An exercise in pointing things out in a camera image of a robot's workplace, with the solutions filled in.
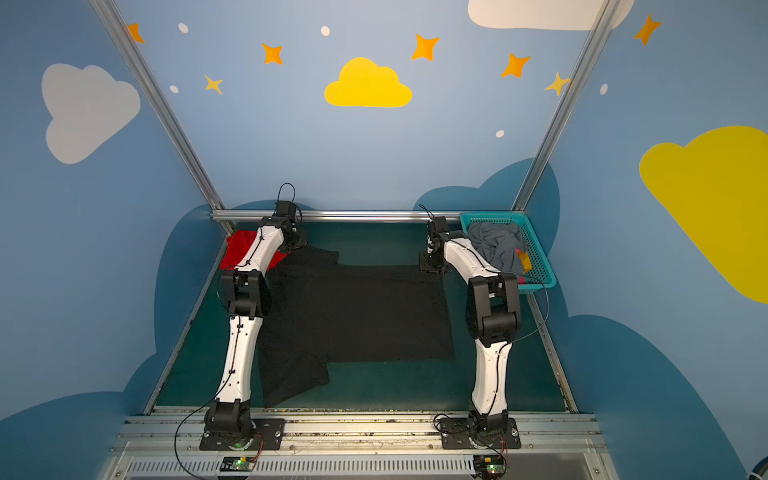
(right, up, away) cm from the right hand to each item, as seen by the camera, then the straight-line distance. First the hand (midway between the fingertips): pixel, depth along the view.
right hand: (430, 264), depth 100 cm
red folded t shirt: (-74, +7, +14) cm, 75 cm away
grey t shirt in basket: (+25, +8, +6) cm, 27 cm away
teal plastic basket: (+38, -3, -1) cm, 38 cm away
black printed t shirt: (-37, -16, +1) cm, 40 cm away
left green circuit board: (-51, -47, -30) cm, 76 cm away
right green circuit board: (+10, -48, -29) cm, 57 cm away
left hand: (-48, +9, +12) cm, 50 cm away
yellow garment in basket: (+35, +1, +5) cm, 36 cm away
